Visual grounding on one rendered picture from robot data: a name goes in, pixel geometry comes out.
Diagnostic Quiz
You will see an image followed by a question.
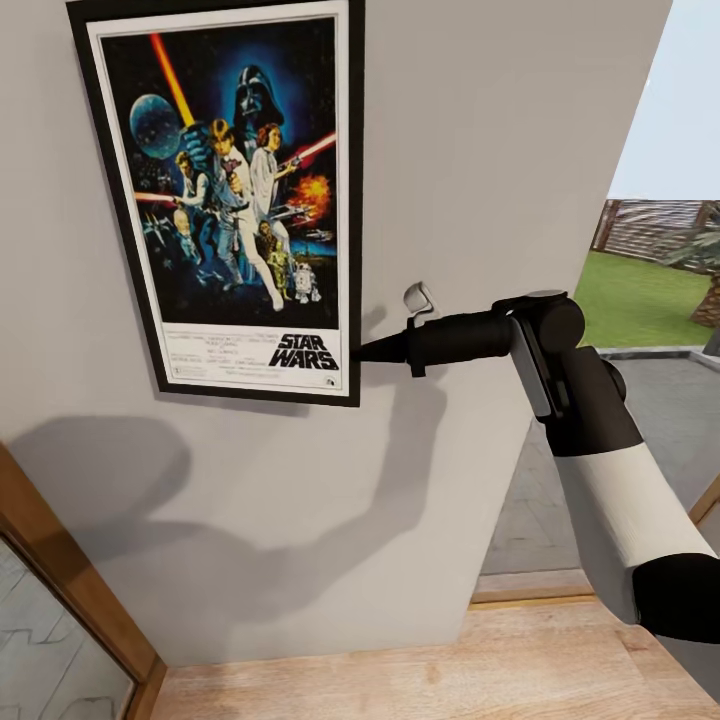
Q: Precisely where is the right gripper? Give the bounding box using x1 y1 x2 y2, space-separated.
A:
350 313 476 378

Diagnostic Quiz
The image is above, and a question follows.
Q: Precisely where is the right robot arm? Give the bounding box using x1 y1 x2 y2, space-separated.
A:
350 281 720 705

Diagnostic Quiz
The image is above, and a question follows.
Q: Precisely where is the poster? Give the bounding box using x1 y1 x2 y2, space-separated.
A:
65 0 366 408

